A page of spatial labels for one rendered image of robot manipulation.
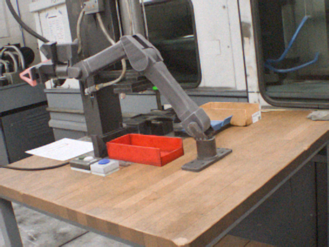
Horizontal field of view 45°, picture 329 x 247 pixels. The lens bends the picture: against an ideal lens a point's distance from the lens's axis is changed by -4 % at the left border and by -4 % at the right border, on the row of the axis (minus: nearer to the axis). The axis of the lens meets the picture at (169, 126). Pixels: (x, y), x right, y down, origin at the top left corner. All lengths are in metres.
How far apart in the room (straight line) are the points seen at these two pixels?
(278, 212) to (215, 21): 1.03
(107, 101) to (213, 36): 0.68
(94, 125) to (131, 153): 0.46
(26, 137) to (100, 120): 2.99
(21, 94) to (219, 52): 2.96
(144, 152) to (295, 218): 1.04
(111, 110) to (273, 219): 1.02
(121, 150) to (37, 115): 3.40
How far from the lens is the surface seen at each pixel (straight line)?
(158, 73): 1.27
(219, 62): 2.14
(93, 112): 1.79
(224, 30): 2.09
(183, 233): 0.89
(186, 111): 1.25
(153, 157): 1.31
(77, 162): 1.40
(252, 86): 1.99
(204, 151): 1.26
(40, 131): 4.79
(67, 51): 1.46
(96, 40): 1.68
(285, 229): 2.20
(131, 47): 1.28
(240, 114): 1.65
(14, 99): 4.64
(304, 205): 2.08
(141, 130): 1.56
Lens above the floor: 1.33
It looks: 14 degrees down
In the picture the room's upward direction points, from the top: 8 degrees counter-clockwise
